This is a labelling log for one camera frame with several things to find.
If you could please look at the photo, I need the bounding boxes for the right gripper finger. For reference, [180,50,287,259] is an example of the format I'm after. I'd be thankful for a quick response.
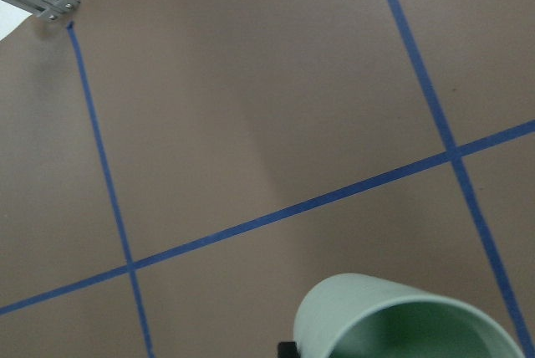
[277,341,300,358]

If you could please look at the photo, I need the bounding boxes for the green plastic cup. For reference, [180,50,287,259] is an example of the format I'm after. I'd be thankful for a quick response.
[293,274,523,357]

